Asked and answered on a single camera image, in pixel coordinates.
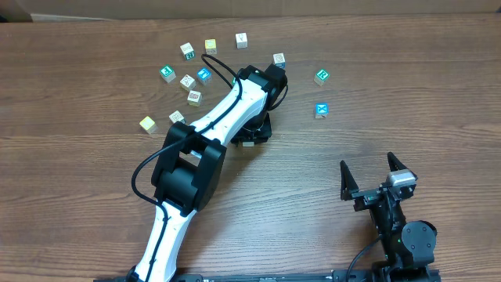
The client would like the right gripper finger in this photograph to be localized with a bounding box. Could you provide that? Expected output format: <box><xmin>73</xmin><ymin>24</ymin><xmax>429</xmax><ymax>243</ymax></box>
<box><xmin>387</xmin><ymin>152</ymin><xmax>407</xmax><ymax>172</ymax></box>
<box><xmin>340</xmin><ymin>161</ymin><xmax>359</xmax><ymax>201</ymax></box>

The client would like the white block green number side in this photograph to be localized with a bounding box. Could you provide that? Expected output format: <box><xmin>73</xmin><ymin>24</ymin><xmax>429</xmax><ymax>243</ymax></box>
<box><xmin>169</xmin><ymin>110</ymin><xmax>186</xmax><ymax>124</ymax></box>

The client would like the wooden block airplane drawing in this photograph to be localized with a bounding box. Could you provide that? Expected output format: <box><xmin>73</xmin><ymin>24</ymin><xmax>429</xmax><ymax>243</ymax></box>
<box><xmin>180</xmin><ymin>74</ymin><xmax>196</xmax><ymax>92</ymax></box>

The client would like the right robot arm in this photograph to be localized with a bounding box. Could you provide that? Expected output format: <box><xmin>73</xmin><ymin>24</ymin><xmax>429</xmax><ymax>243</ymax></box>
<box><xmin>340</xmin><ymin>152</ymin><xmax>441</xmax><ymax>281</ymax></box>

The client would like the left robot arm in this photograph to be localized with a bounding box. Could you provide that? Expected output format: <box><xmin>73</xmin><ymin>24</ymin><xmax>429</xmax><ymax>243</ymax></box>
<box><xmin>125</xmin><ymin>64</ymin><xmax>287</xmax><ymax>281</ymax></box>

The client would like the blue letter X block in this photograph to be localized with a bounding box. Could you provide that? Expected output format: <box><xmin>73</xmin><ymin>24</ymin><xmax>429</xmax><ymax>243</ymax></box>
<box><xmin>315</xmin><ymin>103</ymin><xmax>329</xmax><ymax>119</ymax></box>

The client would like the wooden block yellow side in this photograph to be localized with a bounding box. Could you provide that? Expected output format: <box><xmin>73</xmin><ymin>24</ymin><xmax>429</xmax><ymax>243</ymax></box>
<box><xmin>187</xmin><ymin>90</ymin><xmax>202</xmax><ymax>107</ymax></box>

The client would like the white block blue side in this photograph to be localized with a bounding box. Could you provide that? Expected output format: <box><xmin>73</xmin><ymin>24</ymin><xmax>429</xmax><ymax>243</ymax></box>
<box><xmin>272</xmin><ymin>53</ymin><xmax>286</xmax><ymax>69</ymax></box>

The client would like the blue letter T block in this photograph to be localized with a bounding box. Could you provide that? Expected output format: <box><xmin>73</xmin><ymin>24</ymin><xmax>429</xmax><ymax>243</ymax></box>
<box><xmin>196</xmin><ymin>67</ymin><xmax>212</xmax><ymax>85</ymax></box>

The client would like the green letter R block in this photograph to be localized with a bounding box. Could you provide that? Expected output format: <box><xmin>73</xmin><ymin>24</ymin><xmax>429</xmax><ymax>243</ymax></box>
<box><xmin>314</xmin><ymin>69</ymin><xmax>330</xmax><ymax>86</ymax></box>

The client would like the white block top centre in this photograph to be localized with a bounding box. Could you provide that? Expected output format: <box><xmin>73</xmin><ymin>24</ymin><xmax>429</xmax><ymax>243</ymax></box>
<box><xmin>236</xmin><ymin>33</ymin><xmax>248</xmax><ymax>49</ymax></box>

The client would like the yellow top block far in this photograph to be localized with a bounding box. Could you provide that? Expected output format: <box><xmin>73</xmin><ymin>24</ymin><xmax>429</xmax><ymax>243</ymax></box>
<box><xmin>204</xmin><ymin>38</ymin><xmax>218</xmax><ymax>55</ymax></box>

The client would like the green letter block left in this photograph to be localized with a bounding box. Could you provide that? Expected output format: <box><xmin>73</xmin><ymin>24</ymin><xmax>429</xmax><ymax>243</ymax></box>
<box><xmin>159</xmin><ymin>65</ymin><xmax>176</xmax><ymax>83</ymax></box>

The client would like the yellow top block near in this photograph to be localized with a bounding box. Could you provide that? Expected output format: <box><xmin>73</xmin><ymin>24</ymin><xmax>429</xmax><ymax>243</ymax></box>
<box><xmin>139</xmin><ymin>116</ymin><xmax>158</xmax><ymax>135</ymax></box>

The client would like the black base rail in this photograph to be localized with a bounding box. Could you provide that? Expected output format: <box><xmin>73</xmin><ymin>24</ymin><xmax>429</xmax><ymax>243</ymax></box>
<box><xmin>93</xmin><ymin>270</ymin><xmax>442</xmax><ymax>282</ymax></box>

